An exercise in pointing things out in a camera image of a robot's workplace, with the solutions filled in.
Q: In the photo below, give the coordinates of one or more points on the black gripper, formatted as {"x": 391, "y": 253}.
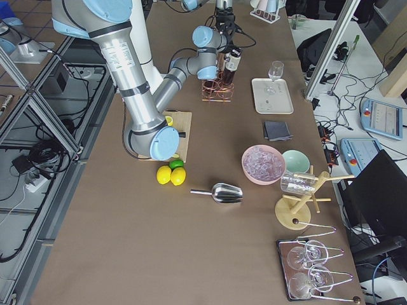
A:
{"x": 223, "y": 14}

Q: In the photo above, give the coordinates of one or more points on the tea bottle white cap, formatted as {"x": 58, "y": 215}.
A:
{"x": 231, "y": 62}

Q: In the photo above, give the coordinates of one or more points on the copper wire bottle rack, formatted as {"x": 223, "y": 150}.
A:
{"x": 215, "y": 90}

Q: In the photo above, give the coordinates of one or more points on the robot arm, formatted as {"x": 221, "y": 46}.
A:
{"x": 220, "y": 6}
{"x": 119, "y": 28}

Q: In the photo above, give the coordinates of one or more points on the clear wine glass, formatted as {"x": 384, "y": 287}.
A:
{"x": 275, "y": 72}

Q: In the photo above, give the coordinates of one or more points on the cream rabbit tray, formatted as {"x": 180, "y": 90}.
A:
{"x": 271, "y": 97}

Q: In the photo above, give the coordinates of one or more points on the bamboo cutting board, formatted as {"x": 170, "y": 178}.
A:
{"x": 184, "y": 127}

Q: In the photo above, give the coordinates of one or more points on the half lemon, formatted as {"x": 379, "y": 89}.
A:
{"x": 169, "y": 120}

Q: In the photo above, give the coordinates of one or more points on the grey folded cloth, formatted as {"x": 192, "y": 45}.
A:
{"x": 276, "y": 130}

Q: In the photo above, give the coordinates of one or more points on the clear ice cubes pile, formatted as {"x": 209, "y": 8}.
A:
{"x": 263, "y": 165}

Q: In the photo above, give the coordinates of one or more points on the pink bowl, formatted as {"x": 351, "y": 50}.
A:
{"x": 267, "y": 148}

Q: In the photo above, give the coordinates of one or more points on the green lime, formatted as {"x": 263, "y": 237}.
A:
{"x": 177, "y": 163}

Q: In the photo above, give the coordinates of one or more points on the green bowl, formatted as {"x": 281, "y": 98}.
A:
{"x": 296, "y": 161}

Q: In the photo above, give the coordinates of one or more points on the lower whole lemon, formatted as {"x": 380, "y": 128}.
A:
{"x": 178, "y": 176}

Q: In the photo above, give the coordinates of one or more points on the whole lemon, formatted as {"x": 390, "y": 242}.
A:
{"x": 178, "y": 176}
{"x": 163, "y": 174}

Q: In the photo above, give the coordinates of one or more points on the upper whole lemon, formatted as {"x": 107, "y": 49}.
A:
{"x": 163, "y": 174}

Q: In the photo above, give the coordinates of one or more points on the steel ice scoop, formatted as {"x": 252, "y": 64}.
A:
{"x": 222, "y": 193}

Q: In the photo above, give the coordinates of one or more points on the glass tumbler on stand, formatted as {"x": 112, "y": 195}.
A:
{"x": 298, "y": 183}

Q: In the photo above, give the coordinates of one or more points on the blue teach pendant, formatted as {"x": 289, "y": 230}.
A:
{"x": 382, "y": 118}
{"x": 358, "y": 152}

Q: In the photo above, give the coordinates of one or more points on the round wooden stand base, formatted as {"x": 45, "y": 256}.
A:
{"x": 290, "y": 214}

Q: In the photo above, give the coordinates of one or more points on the black monitor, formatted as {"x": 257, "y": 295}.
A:
{"x": 377, "y": 197}

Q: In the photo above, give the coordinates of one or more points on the hanging wine glass one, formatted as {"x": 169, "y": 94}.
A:
{"x": 307, "y": 255}

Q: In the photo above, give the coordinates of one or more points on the hanging wine glass two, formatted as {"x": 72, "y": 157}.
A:
{"x": 315, "y": 282}

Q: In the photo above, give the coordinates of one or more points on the aluminium frame post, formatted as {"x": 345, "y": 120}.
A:
{"x": 338, "y": 30}

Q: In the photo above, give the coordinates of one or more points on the wire wine glass holder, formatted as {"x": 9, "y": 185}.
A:
{"x": 339, "y": 277}

